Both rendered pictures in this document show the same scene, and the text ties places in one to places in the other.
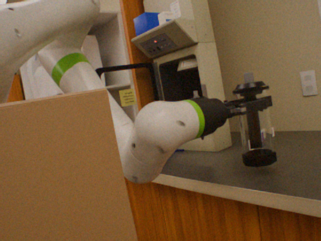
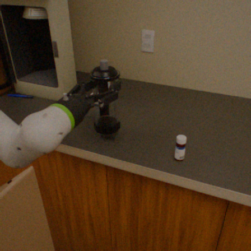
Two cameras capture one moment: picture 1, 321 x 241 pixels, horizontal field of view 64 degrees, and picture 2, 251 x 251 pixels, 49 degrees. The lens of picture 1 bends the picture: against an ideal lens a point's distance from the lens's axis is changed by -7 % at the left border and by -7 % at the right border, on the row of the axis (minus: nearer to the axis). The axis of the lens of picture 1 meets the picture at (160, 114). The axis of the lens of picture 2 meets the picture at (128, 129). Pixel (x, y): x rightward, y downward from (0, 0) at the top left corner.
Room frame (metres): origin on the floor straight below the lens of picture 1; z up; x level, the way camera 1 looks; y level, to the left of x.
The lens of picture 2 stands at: (-0.06, 0.08, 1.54)
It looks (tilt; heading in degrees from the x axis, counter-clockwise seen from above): 32 degrees down; 332
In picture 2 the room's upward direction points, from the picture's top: 1 degrees counter-clockwise
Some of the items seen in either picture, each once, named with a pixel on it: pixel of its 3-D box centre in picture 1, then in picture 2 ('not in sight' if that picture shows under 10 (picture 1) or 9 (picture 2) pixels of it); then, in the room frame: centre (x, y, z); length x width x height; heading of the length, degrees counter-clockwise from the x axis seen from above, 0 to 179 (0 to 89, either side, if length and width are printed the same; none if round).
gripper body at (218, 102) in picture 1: (218, 112); (80, 103); (0.69, -0.15, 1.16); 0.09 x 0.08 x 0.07; 128
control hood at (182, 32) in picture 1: (162, 40); not in sight; (1.23, -0.07, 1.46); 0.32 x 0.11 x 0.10; 38
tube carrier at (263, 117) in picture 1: (255, 123); (105, 100); (0.78, -0.27, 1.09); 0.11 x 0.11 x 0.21
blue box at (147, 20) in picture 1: (149, 24); not in sight; (1.29, -0.02, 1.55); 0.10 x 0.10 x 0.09; 38
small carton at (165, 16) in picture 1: (166, 19); not in sight; (1.19, -0.10, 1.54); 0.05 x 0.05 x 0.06; 32
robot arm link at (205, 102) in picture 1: (198, 115); (66, 112); (0.64, -0.09, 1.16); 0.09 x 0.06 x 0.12; 38
